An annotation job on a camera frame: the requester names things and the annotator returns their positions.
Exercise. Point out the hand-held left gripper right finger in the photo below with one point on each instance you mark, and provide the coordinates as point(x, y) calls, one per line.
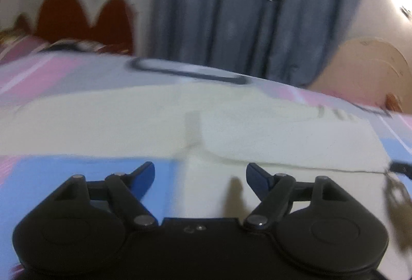
point(257, 180)

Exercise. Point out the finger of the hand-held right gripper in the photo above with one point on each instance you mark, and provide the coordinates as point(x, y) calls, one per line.
point(401, 168)

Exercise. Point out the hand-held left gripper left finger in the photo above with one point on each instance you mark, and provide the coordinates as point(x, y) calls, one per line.
point(144, 177)

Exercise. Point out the white towel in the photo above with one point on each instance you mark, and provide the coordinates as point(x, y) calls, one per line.
point(135, 125)

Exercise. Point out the orange patterned cloth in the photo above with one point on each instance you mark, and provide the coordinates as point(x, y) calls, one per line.
point(393, 102)

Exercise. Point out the cream arched headboard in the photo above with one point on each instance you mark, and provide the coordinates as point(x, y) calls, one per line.
point(363, 70)

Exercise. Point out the pastel patterned bed sheet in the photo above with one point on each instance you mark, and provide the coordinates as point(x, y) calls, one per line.
point(54, 74)

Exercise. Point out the red scalloped headboard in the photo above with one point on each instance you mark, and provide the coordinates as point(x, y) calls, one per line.
point(111, 22)

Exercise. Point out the blue-grey curtain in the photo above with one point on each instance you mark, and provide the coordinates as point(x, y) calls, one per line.
point(238, 9)

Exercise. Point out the pink pillow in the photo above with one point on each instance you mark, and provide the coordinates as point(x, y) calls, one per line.
point(16, 49)

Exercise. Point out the dark yellow floral cloth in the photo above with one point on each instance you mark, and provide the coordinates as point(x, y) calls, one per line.
point(14, 29)

